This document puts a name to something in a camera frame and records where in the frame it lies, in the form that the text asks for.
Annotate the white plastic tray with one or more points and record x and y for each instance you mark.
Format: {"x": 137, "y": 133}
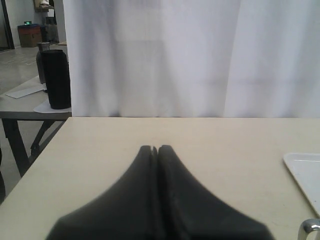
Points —
{"x": 305, "y": 169}

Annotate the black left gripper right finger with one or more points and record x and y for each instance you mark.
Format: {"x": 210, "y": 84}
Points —
{"x": 191, "y": 212}

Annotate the black cylindrical speaker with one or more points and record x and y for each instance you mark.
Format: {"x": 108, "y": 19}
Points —
{"x": 57, "y": 78}

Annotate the grey metal vase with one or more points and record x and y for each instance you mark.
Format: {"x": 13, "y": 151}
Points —
{"x": 42, "y": 46}

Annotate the white curtain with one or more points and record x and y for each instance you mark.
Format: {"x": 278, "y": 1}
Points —
{"x": 194, "y": 58}

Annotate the grey side table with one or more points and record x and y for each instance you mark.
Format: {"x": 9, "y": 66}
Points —
{"x": 13, "y": 110}

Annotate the white paper under speaker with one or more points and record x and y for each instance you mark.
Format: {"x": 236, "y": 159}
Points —
{"x": 45, "y": 108}

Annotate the white paper sheet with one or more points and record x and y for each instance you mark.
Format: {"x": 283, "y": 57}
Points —
{"x": 25, "y": 92}

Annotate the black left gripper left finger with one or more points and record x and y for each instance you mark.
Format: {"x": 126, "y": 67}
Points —
{"x": 128, "y": 210}

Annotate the steel mug with kibble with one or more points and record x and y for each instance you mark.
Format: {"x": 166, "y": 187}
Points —
{"x": 308, "y": 226}

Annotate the cardboard box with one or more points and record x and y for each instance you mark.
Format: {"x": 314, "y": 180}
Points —
{"x": 29, "y": 35}

